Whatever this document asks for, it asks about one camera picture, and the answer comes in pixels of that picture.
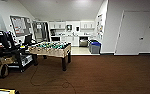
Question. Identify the foosball gaming table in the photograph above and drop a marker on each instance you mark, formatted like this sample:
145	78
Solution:
51	50

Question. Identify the blue lid recycling bin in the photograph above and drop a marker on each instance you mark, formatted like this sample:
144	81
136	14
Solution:
95	47

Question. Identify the stainless steel refrigerator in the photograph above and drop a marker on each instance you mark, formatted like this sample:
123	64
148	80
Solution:
41	31

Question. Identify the white door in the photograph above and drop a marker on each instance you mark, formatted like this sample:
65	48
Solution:
132	33

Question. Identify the grey bulletin board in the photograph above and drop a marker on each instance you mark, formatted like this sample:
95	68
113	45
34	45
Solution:
20	25

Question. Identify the tan cardboard box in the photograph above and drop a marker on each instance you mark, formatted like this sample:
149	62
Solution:
8	60

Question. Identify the dark backpack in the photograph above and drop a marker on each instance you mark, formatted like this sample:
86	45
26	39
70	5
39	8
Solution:
1	70

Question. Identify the white wall cabinet, three doors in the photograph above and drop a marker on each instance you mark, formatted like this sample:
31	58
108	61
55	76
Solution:
87	25

